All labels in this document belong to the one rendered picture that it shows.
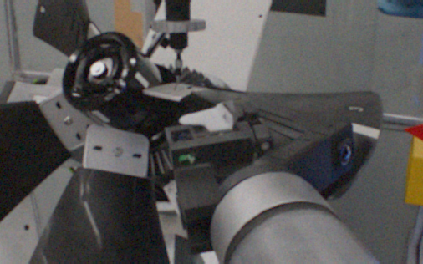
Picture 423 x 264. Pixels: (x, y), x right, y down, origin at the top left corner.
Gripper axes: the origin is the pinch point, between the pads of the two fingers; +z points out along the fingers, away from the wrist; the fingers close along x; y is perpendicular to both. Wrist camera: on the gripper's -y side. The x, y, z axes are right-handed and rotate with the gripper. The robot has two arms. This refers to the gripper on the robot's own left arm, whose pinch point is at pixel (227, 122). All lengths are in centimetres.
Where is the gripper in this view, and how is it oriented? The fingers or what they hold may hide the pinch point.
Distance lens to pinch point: 46.0
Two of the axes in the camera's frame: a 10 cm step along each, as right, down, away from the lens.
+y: -9.8, 1.6, -1.4
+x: 1.0, 9.3, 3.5
